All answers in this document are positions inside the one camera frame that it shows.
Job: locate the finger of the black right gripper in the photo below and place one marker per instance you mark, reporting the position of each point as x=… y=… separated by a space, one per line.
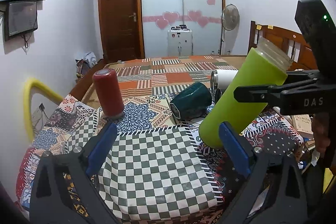
x=258 y=93
x=302 y=74

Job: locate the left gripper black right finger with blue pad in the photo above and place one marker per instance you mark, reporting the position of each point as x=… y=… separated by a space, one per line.
x=273 y=190

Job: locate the green tumbler cup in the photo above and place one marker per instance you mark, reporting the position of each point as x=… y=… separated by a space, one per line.
x=264 y=65

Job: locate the red tumbler cup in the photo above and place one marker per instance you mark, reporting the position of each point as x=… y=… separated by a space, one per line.
x=108 y=91

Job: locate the wooden bed headboard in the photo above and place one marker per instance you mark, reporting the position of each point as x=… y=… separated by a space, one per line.
x=292 y=43

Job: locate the black flask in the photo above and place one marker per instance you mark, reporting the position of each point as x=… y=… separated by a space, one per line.
x=216 y=94

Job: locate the white steel flask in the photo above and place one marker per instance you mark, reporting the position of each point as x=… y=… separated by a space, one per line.
x=221 y=79

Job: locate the dark teal faceted mug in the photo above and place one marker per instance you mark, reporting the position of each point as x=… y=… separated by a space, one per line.
x=191 y=102

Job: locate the standing electric fan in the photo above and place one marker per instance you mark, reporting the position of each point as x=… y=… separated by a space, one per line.
x=230 y=26

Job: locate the white small cabinet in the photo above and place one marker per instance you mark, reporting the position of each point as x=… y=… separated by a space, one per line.
x=180 y=41

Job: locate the patchwork patterned tablecloth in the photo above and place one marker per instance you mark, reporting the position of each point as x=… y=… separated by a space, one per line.
x=86 y=168

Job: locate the striped patchwork bed quilt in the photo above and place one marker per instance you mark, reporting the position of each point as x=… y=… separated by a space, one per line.
x=169 y=75

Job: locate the frosted sliding wardrobe doors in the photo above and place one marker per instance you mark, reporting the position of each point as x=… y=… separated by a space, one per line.
x=201 y=17

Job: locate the clothes pile on floor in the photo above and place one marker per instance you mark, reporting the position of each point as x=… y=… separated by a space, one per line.
x=85 y=64

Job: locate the brown wooden door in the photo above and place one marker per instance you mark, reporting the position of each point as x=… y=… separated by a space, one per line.
x=119 y=30

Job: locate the yellow foam padded rail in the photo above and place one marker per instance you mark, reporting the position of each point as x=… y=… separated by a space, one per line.
x=46 y=91

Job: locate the small black wall monitor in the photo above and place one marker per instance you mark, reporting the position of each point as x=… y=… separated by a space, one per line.
x=20 y=18

